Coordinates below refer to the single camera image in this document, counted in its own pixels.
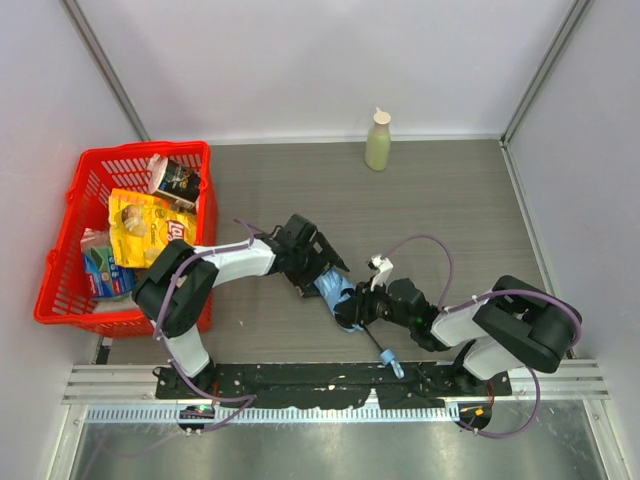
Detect yellow Lays chip bag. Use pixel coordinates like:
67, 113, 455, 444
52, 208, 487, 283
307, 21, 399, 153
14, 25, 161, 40
108, 188, 197, 269

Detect dark coffee carton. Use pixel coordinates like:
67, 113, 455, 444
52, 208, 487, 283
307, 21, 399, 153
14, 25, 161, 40
147, 154, 201, 210

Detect blue green snack box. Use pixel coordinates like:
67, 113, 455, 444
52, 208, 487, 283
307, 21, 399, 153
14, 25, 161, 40
80, 228, 135, 300

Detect cream cap lotion bottle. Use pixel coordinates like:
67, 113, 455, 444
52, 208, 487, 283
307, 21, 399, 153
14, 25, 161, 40
365, 107, 391, 171

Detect light blue folding umbrella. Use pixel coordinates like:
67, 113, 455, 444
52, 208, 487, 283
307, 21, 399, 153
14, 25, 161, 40
314, 269, 405, 379

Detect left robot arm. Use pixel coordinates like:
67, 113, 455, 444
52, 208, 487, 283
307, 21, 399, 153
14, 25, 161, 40
132, 214, 349, 398

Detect red plastic basket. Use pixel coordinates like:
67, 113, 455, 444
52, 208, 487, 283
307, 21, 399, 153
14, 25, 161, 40
33, 141, 218, 339

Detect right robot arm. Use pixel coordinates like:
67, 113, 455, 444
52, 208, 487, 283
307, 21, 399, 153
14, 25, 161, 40
331, 275, 582, 393

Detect white slotted cable duct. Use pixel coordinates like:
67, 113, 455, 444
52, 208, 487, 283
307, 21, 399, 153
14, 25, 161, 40
85, 404, 459, 425

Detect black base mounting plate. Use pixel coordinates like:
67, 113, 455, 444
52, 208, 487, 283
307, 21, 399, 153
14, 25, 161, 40
155, 360, 514, 409

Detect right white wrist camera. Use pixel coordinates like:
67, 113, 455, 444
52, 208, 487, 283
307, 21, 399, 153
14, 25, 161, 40
367, 254, 394, 291

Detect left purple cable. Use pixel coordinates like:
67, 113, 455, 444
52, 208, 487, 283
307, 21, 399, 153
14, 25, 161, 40
152, 217, 266, 434

